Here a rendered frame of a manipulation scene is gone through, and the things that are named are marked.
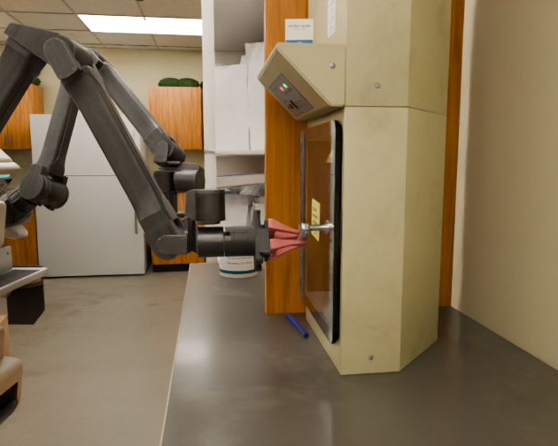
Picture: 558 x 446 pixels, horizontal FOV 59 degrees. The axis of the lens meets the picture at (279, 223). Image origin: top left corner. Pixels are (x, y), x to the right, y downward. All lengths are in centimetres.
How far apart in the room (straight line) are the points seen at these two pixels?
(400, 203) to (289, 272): 44
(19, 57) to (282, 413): 75
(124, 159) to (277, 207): 43
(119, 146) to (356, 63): 44
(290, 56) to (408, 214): 34
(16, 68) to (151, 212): 35
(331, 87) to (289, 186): 41
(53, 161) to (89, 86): 55
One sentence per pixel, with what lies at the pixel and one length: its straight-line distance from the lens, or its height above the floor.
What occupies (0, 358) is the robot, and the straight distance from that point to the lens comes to 152.
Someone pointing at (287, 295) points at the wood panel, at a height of 99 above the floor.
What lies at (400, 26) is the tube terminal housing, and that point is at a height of 154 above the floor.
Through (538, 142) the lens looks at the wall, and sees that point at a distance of 114.
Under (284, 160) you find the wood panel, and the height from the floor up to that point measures 132.
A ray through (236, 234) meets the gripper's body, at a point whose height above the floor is 119.
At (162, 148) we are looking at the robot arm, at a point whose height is 135.
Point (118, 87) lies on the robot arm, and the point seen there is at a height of 152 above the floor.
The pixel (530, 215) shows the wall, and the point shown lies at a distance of 115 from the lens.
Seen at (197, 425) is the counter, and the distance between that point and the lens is 79.
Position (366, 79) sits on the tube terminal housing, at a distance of 87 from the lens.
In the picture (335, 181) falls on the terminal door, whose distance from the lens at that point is 85.
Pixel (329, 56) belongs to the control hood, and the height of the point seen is 149.
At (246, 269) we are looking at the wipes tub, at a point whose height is 97.
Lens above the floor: 132
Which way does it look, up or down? 7 degrees down
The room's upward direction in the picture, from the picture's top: straight up
